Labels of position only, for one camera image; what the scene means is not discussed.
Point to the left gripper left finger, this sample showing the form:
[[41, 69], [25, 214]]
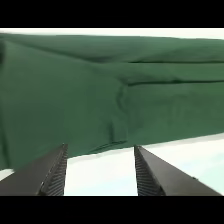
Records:
[[46, 176]]

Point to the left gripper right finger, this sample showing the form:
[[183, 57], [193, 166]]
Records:
[[156, 176]]

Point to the green shirt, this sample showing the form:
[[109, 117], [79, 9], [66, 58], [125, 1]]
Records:
[[100, 93]]

